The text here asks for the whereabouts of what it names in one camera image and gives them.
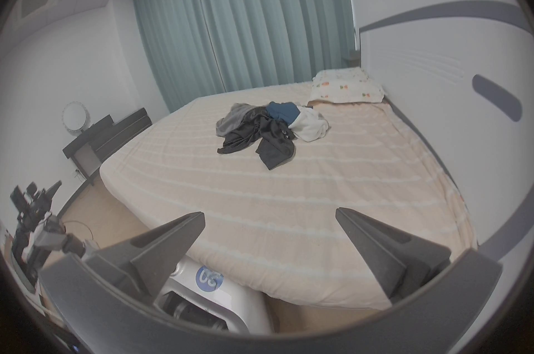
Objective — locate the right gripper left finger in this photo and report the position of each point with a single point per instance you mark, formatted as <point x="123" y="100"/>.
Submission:
<point x="158" y="256"/>

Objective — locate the blue-green curtain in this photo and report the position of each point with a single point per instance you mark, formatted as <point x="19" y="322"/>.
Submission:
<point x="179" y="43"/>
<point x="283" y="10"/>

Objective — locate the bed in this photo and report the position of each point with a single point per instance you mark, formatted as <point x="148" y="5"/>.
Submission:
<point x="292" y="198"/>

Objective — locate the white printed pillow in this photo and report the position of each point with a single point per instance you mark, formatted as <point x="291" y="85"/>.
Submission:
<point x="346" y="89"/>

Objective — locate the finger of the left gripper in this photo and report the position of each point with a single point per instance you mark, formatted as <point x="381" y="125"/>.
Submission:
<point x="52" y="191"/>

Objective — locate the black chest of drawers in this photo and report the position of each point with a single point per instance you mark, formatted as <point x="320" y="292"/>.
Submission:
<point x="108" y="137"/>

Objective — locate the pile of clothes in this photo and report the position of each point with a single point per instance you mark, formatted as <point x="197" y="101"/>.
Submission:
<point x="271" y="135"/>

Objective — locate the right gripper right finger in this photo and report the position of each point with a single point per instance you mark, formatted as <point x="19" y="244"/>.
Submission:
<point x="384" y="256"/>

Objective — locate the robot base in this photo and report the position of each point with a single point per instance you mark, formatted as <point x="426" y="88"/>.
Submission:
<point x="233" y="302"/>

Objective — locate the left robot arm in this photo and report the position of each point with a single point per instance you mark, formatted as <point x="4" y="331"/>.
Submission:
<point x="48" y="237"/>

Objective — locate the round white mirror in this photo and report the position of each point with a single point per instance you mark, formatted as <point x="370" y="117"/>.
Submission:
<point x="75" y="117"/>

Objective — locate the grey bedside table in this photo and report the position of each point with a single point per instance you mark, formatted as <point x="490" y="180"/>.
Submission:
<point x="352" y="58"/>

